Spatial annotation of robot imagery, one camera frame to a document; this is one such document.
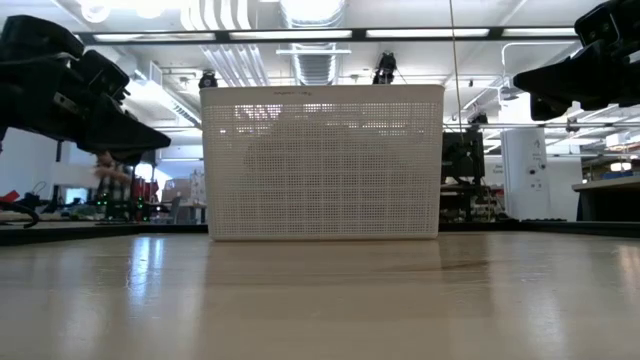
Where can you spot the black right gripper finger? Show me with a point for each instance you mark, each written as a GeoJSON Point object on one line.
{"type": "Point", "coordinates": [547, 109]}
{"type": "Point", "coordinates": [560, 75]}

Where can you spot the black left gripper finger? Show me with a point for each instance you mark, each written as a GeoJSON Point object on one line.
{"type": "Point", "coordinates": [125, 157]}
{"type": "Point", "coordinates": [120, 130]}

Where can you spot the person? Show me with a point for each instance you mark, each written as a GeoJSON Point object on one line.
{"type": "Point", "coordinates": [114, 185]}

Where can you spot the brown cardboard box stack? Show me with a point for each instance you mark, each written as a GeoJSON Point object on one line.
{"type": "Point", "coordinates": [175, 192]}

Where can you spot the thin black stand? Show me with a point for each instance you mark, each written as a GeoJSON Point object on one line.
{"type": "Point", "coordinates": [57, 175]}

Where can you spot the black equipment box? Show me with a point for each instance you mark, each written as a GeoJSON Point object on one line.
{"type": "Point", "coordinates": [462, 157]}

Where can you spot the black hanging device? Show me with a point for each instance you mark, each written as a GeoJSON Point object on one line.
{"type": "Point", "coordinates": [386, 65]}
{"type": "Point", "coordinates": [208, 81]}

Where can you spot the grey workbench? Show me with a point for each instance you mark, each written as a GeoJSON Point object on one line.
{"type": "Point", "coordinates": [610, 200]}

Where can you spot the small red object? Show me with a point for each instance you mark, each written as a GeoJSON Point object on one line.
{"type": "Point", "coordinates": [9, 196]}

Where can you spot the cluttered equipment shelf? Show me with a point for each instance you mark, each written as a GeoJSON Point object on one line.
{"type": "Point", "coordinates": [465, 205]}

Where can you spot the white perforated plastic basket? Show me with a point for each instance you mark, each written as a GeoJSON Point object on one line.
{"type": "Point", "coordinates": [325, 175]}

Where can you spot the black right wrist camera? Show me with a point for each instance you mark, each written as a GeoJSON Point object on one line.
{"type": "Point", "coordinates": [597, 25]}

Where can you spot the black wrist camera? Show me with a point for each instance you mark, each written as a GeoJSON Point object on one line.
{"type": "Point", "coordinates": [597, 25]}
{"type": "Point", "coordinates": [102, 75]}

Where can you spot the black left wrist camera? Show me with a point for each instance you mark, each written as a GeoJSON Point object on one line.
{"type": "Point", "coordinates": [102, 75]}

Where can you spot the black aluminium table frame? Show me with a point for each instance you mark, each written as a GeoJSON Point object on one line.
{"type": "Point", "coordinates": [100, 232]}

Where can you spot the black overhead frame bar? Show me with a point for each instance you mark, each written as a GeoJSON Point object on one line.
{"type": "Point", "coordinates": [358, 34]}

